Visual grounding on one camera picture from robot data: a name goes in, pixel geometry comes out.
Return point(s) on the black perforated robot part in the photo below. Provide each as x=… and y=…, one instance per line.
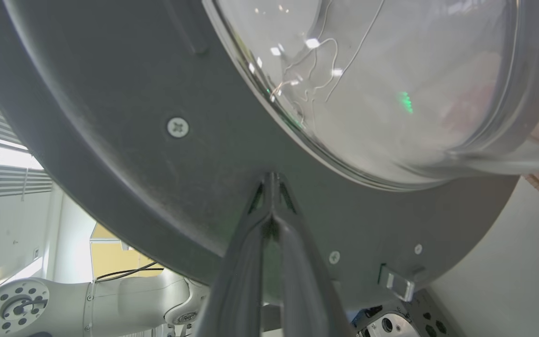
x=431, y=318

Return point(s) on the yellow wall panel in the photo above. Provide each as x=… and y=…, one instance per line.
x=110, y=257

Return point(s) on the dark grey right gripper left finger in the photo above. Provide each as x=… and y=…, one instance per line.
x=244, y=271

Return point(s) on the grey washing machine door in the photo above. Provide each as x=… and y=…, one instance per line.
x=166, y=154

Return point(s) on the white window blind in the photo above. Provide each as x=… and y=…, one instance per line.
x=3, y=178

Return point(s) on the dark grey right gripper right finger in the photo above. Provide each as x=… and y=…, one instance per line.
x=304, y=281

